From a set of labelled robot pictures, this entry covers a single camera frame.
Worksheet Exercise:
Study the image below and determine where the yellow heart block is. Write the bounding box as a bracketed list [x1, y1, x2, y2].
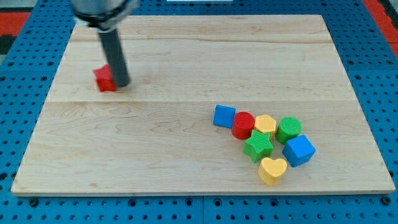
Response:
[257, 157, 287, 186]

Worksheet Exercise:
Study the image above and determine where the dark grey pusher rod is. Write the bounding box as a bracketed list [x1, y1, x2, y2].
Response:
[98, 29, 131, 88]

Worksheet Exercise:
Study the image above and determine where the green star block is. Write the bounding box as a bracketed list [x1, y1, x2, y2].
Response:
[243, 129, 274, 163]

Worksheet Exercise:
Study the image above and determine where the light wooden board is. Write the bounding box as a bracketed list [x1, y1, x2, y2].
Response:
[11, 15, 395, 197]

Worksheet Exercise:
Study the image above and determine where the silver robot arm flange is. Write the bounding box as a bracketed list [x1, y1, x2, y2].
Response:
[70, 0, 140, 32]

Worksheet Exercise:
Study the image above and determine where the yellow hexagon block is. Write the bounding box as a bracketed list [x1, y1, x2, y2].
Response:
[254, 114, 277, 139]

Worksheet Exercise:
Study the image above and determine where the green cylinder block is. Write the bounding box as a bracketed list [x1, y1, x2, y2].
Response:
[275, 116, 302, 144]

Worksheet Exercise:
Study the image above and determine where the red cylinder block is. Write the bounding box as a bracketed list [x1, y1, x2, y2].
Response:
[231, 111, 255, 140]

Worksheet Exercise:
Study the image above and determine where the red star block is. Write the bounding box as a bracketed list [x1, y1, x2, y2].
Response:
[93, 64, 117, 92]

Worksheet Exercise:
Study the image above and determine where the blue cube block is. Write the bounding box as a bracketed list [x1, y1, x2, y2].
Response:
[282, 135, 316, 167]

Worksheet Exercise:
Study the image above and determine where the blue triangle block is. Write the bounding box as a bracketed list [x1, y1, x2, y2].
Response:
[213, 105, 236, 128]

